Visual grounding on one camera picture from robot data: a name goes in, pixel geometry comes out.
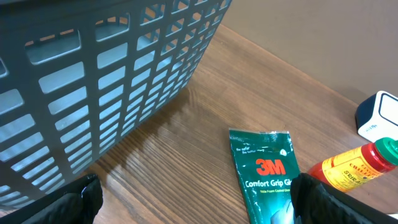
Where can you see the green 3M wipes pouch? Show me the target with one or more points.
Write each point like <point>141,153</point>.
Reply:
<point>265,164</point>

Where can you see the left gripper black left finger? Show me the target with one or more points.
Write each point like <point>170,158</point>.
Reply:
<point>77,202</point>

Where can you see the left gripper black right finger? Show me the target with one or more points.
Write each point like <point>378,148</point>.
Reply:
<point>315,202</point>

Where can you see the sriracha bottle with green cap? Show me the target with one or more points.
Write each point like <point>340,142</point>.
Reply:
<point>353,168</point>

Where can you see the grey plastic shopping basket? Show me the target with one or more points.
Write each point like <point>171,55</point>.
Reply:
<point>78,76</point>

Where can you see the white barcode scanner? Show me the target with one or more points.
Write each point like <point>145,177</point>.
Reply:
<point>376,117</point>

